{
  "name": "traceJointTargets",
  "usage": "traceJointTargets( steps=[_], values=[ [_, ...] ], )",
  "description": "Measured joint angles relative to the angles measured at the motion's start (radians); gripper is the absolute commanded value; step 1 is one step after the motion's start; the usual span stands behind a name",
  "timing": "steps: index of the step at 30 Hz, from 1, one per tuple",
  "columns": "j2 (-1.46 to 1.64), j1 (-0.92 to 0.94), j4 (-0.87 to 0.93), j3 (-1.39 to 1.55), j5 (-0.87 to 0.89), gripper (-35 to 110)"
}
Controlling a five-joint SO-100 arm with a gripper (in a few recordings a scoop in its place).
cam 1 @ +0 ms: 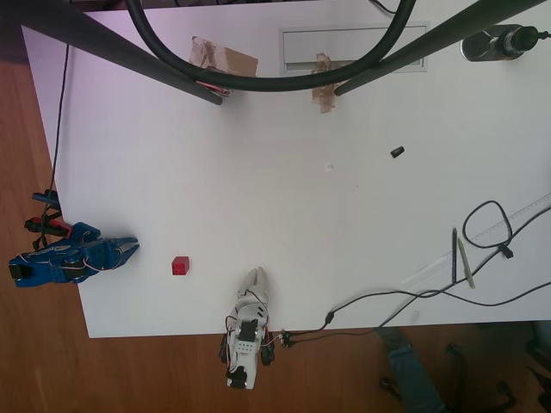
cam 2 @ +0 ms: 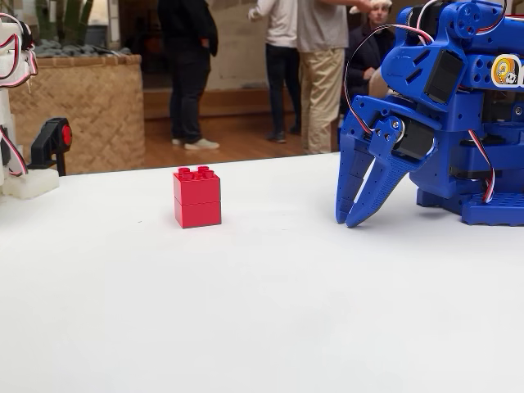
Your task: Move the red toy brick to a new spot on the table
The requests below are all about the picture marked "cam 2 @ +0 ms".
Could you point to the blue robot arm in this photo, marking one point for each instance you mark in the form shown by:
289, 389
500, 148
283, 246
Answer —
471, 118

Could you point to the black clamp with red knob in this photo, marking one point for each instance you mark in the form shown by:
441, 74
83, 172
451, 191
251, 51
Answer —
45, 143

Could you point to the woven wicker planter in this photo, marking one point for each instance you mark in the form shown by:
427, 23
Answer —
94, 106

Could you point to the orange round sticker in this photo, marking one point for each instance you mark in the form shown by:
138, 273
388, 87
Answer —
505, 71

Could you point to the seated person dark jacket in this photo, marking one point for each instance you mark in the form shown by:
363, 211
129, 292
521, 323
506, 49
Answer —
370, 53

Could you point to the person in black clothes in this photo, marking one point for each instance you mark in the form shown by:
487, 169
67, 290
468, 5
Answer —
188, 61

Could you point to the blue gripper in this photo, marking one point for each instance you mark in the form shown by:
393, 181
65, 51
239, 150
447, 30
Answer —
365, 119

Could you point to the green plant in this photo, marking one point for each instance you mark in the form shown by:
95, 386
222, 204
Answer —
73, 20

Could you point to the person white top black trousers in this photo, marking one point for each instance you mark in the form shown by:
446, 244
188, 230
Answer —
280, 61

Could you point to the grey stones in planter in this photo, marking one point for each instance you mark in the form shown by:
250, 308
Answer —
73, 50

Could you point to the person grey shirt khaki trousers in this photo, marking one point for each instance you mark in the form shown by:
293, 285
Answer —
321, 82

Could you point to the red lego block stack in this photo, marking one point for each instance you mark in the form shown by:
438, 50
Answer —
196, 200

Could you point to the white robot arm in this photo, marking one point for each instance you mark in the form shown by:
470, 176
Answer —
8, 61

